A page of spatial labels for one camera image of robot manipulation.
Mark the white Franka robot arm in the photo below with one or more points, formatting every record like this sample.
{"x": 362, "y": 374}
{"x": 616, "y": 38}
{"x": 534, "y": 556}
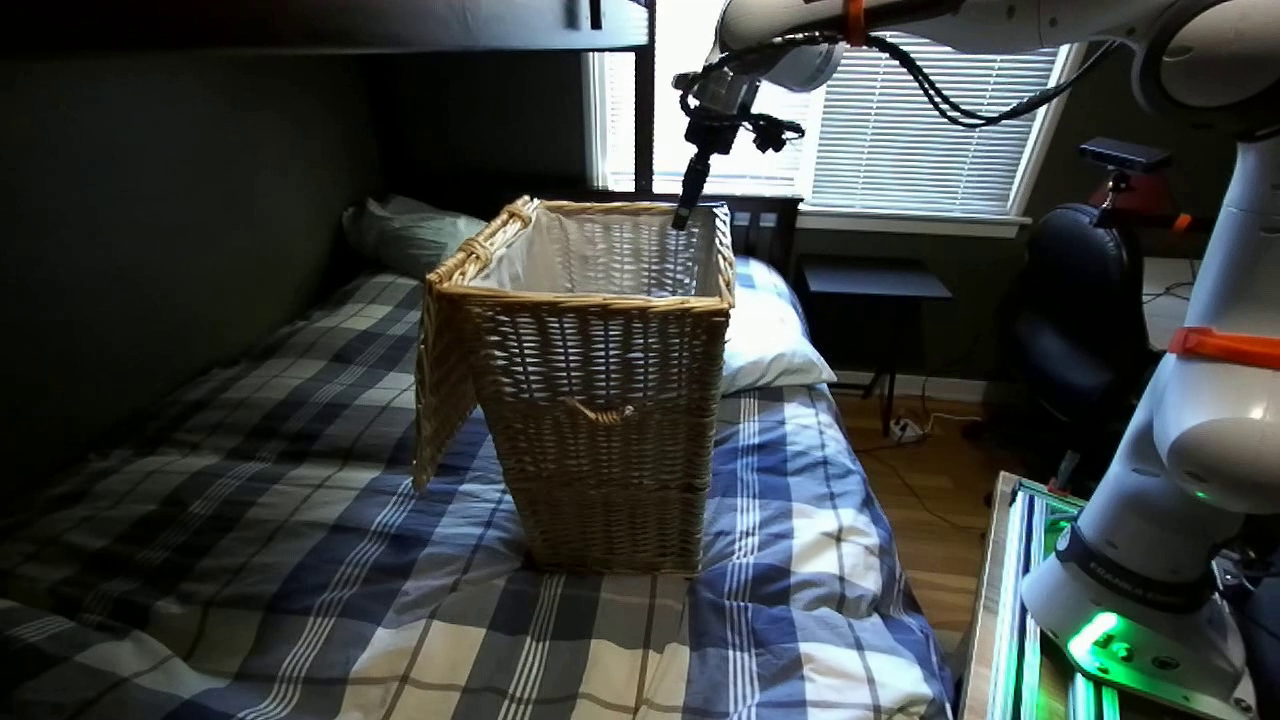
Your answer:
{"x": 1200, "y": 424}

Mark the small black side table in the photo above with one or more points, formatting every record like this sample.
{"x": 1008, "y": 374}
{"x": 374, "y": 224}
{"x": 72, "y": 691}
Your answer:
{"x": 872, "y": 281}

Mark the wicker laundry basket with lid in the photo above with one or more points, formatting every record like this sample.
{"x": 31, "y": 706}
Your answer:
{"x": 600, "y": 440}

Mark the dark bunk bed frame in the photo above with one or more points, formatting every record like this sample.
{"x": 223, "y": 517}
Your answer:
{"x": 332, "y": 25}

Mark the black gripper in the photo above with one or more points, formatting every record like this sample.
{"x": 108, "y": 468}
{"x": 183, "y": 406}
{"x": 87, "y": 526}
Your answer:
{"x": 721, "y": 107}

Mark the white pillow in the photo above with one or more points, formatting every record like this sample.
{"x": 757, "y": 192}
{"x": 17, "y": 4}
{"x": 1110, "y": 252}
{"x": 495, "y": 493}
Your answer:
{"x": 770, "y": 342}

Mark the white power strip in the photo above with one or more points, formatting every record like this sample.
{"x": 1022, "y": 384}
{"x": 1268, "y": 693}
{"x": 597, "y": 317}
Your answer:
{"x": 910, "y": 428}

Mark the robot mounting cart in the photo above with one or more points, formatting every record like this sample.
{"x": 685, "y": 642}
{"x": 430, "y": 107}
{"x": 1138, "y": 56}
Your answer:
{"x": 1024, "y": 624}

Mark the white window blinds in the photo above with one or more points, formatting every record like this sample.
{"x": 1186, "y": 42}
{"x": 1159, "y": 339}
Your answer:
{"x": 920, "y": 146}

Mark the black office chair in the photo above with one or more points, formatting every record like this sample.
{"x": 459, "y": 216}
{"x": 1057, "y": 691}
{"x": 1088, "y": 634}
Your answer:
{"x": 1082, "y": 307}

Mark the blue plaid bed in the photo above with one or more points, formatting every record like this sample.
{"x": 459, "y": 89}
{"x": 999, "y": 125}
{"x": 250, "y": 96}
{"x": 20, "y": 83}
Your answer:
{"x": 332, "y": 586}

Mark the dark green pillow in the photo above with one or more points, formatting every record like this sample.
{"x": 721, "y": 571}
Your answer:
{"x": 405, "y": 234}

